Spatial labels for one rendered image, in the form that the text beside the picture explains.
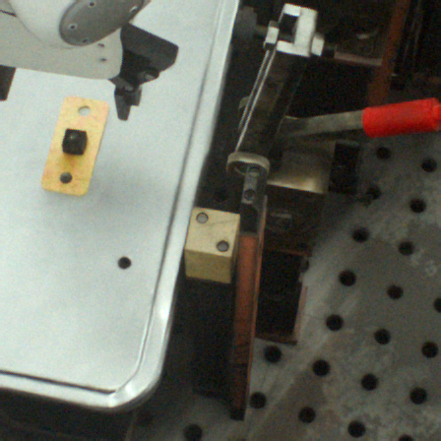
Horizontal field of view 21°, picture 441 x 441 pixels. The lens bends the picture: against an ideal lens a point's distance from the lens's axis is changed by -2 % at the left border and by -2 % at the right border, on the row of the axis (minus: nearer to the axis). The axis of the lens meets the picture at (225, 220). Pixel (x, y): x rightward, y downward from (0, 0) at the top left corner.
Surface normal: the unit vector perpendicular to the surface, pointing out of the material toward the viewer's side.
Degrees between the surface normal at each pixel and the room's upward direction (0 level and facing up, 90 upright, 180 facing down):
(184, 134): 0
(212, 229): 0
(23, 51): 94
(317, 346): 0
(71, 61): 94
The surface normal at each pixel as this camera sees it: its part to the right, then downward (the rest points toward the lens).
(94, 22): 0.43, 0.82
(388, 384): 0.00, -0.40
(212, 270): -0.18, 0.90
